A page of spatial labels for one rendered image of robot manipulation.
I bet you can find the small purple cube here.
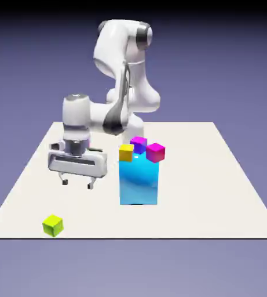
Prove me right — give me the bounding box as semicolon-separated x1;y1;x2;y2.
130;136;148;155

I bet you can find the small yellow cube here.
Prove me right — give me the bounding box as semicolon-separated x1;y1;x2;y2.
118;143;135;162

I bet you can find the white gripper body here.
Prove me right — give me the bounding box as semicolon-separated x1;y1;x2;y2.
47;150;108;179

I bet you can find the small lime green cube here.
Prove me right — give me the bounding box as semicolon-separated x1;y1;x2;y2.
42;214;64;238

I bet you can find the large blue box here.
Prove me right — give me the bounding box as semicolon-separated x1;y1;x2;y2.
119;153;159;206

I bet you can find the small pink cube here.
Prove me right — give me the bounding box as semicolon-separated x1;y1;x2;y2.
145;143;166;164

